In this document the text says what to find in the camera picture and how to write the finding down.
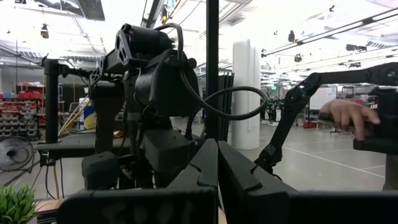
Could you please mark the black aluminium table frame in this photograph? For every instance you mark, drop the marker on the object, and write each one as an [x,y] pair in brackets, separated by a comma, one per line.
[212,62]

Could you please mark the black cart pole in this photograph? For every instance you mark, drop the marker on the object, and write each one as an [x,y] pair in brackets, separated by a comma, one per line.
[51,99]

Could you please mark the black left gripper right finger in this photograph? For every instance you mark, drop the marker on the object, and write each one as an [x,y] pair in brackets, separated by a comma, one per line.
[242,186]

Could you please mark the black equipment cart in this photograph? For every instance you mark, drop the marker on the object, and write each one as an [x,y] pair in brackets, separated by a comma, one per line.
[77,145]

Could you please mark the white pillar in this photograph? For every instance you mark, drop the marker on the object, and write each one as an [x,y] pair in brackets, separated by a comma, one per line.
[245,93]

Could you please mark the green plant in white pot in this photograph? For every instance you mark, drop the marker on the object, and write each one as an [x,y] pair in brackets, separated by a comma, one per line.
[15,205]

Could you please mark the person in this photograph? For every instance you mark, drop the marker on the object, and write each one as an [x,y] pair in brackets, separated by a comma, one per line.
[348,115]

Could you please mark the grey floor fan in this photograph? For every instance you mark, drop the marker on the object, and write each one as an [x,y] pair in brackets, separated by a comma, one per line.
[14,154]

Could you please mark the red parts bin rack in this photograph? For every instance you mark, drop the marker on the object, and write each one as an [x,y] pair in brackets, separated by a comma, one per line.
[20,115]

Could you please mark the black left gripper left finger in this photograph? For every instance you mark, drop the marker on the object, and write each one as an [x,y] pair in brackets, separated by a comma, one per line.
[202,174]

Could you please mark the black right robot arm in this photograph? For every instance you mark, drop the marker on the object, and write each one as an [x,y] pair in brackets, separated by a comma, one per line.
[161,81]

